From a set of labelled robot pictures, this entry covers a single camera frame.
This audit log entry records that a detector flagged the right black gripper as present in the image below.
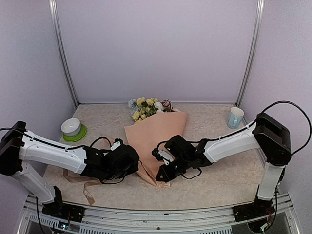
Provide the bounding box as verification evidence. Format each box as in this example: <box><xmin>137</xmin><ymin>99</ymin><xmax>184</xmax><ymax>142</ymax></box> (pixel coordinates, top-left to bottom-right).
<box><xmin>156</xmin><ymin>155</ymin><xmax>191</xmax><ymax>182</ymax></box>

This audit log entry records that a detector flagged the tan satin ribbon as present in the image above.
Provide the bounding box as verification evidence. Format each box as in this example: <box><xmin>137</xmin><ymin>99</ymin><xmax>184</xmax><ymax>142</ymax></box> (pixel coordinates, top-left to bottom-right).
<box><xmin>63</xmin><ymin>134</ymin><xmax>115</xmax><ymax>205</ymax></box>

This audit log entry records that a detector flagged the beige wrapping paper sheet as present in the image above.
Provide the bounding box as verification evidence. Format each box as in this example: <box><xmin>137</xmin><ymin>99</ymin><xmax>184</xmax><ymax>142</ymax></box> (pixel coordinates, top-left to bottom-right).
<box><xmin>124</xmin><ymin>112</ymin><xmax>187</xmax><ymax>188</ymax></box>

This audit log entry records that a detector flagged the yellow rose fake flower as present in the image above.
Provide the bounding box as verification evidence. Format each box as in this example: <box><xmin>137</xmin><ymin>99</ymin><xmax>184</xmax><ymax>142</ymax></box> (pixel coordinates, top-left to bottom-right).
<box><xmin>132</xmin><ymin>97</ymin><xmax>158</xmax><ymax>123</ymax></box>

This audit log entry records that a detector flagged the blue hydrangea fake flower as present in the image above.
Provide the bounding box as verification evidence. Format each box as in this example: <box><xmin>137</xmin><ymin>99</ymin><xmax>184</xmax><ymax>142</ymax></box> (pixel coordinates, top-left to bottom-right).
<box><xmin>127</xmin><ymin>98</ymin><xmax>140</xmax><ymax>118</ymax></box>

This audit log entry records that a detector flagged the white rose fake flower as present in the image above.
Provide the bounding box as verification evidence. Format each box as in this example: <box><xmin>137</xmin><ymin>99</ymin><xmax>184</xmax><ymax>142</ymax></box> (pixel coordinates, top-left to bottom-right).
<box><xmin>154</xmin><ymin>102</ymin><xmax>164</xmax><ymax>113</ymax></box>

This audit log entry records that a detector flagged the mauve bud fake flower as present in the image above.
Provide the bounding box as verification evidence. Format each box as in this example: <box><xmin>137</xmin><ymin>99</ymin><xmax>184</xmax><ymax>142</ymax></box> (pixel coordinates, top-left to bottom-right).
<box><xmin>161</xmin><ymin>99</ymin><xmax>174</xmax><ymax>113</ymax></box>

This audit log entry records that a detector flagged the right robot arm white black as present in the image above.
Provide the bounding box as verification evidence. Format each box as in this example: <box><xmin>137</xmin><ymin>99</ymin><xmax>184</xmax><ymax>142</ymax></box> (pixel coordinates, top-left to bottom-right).
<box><xmin>152</xmin><ymin>110</ymin><xmax>306</xmax><ymax>216</ymax></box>

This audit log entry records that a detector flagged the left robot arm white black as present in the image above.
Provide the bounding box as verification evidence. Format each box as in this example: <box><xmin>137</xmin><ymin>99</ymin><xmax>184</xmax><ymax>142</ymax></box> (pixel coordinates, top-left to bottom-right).
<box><xmin>0</xmin><ymin>121</ymin><xmax>139</xmax><ymax>217</ymax></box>

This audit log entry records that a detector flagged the green plate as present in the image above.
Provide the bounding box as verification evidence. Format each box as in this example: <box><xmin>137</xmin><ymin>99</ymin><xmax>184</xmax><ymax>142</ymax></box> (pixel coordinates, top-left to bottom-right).
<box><xmin>62</xmin><ymin>124</ymin><xmax>87</xmax><ymax>142</ymax></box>

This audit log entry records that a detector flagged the white bowl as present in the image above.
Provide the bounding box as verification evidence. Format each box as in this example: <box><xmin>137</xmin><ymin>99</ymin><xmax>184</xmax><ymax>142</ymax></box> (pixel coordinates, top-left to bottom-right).
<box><xmin>60</xmin><ymin>118</ymin><xmax>81</xmax><ymax>137</ymax></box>

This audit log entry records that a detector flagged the light blue mug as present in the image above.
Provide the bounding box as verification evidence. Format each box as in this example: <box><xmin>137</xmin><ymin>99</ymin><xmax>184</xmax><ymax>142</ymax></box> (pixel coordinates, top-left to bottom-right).
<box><xmin>227</xmin><ymin>107</ymin><xmax>244</xmax><ymax>129</ymax></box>

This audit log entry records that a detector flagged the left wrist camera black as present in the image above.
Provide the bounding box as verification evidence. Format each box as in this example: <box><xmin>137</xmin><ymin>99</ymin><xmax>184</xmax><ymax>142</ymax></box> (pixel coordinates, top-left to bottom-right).
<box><xmin>110</xmin><ymin>138</ymin><xmax>139</xmax><ymax>178</ymax></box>

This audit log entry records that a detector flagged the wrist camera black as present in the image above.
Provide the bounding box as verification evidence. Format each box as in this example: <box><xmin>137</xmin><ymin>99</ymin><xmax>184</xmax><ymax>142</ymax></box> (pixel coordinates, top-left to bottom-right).
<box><xmin>110</xmin><ymin>138</ymin><xmax>139</xmax><ymax>178</ymax></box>
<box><xmin>152</xmin><ymin>135</ymin><xmax>195</xmax><ymax>165</ymax></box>

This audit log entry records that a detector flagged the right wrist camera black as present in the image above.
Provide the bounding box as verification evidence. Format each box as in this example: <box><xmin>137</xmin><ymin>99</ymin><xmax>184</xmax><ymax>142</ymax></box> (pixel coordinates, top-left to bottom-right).
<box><xmin>152</xmin><ymin>135</ymin><xmax>195</xmax><ymax>165</ymax></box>

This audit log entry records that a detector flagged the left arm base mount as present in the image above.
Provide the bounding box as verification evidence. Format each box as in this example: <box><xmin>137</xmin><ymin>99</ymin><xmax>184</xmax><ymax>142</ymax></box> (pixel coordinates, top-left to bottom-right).
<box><xmin>42</xmin><ymin>203</ymin><xmax>85</xmax><ymax>223</ymax></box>

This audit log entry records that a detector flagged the front aluminium rail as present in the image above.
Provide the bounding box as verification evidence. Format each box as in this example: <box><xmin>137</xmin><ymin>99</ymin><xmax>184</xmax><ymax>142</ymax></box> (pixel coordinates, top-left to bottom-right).
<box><xmin>23</xmin><ymin>194</ymin><xmax>293</xmax><ymax>234</ymax></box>

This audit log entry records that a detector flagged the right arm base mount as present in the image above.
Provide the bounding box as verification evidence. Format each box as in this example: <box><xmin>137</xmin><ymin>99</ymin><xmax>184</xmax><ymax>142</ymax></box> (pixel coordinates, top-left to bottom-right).
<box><xmin>233</xmin><ymin>202</ymin><xmax>275</xmax><ymax>222</ymax></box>

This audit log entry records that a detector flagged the left aluminium frame post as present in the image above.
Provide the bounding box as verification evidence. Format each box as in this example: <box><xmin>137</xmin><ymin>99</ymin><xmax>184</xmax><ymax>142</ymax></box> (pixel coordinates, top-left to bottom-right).
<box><xmin>49</xmin><ymin>0</ymin><xmax>80</xmax><ymax>108</ymax></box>

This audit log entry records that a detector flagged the aluminium frame post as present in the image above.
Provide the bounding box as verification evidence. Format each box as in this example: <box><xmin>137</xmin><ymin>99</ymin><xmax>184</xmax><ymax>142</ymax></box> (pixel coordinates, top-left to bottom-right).
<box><xmin>49</xmin><ymin>0</ymin><xmax>80</xmax><ymax>108</ymax></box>
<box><xmin>235</xmin><ymin>0</ymin><xmax>265</xmax><ymax>107</ymax></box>

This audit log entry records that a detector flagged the right aluminium frame post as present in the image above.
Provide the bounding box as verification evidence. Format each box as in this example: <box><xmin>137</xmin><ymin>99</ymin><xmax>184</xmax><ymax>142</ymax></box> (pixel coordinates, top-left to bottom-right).
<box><xmin>235</xmin><ymin>0</ymin><xmax>265</xmax><ymax>107</ymax></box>

